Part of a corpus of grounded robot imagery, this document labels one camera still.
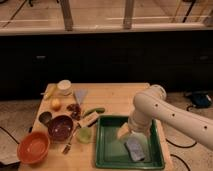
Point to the green cucumber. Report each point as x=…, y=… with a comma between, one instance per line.
x=98, y=110

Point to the dark cabinet counter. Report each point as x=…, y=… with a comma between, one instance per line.
x=177, y=60

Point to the dark purple bowl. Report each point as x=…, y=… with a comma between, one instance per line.
x=60, y=128

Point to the small dark cup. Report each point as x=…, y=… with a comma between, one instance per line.
x=45, y=117

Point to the blue-grey sponge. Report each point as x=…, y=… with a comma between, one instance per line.
x=134, y=149

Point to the white rectangular block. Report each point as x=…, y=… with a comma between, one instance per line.
x=89, y=119

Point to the orange bowl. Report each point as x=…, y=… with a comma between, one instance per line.
x=33, y=148

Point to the white cup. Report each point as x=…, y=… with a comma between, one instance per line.
x=64, y=87

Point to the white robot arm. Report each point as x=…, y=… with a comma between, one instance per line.
x=151, y=104

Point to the dark red grape bunch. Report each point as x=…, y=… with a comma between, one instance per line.
x=75, y=111

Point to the light green cup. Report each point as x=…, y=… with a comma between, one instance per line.
x=84, y=135

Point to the yellow banana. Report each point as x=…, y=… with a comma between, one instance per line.
x=46, y=95

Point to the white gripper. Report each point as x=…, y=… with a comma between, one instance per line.
x=137, y=122

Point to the blue-black device on floor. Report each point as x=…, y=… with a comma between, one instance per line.
x=199, y=99

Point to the fork with wooden handle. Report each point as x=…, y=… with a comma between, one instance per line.
x=68, y=145

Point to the grey-blue cone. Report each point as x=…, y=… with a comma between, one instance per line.
x=80, y=95

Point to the green plastic tray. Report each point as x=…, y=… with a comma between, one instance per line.
x=111, y=152

